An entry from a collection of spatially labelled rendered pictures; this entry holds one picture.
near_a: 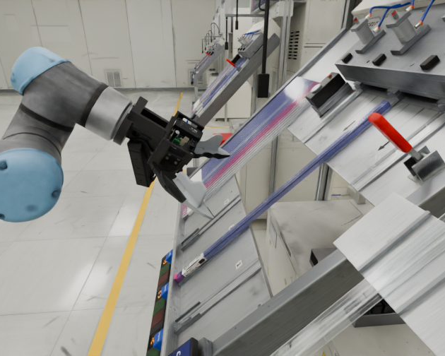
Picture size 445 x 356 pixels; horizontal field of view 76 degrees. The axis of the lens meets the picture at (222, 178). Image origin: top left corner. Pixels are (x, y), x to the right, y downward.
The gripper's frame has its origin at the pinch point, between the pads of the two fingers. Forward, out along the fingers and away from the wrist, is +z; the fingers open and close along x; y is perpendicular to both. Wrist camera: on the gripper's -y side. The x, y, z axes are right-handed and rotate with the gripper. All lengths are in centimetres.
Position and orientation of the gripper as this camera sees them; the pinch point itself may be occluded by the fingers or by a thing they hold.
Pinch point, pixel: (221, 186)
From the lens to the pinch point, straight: 53.1
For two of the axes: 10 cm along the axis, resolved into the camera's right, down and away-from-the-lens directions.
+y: 5.2, -4.7, -7.1
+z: 8.3, 4.7, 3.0
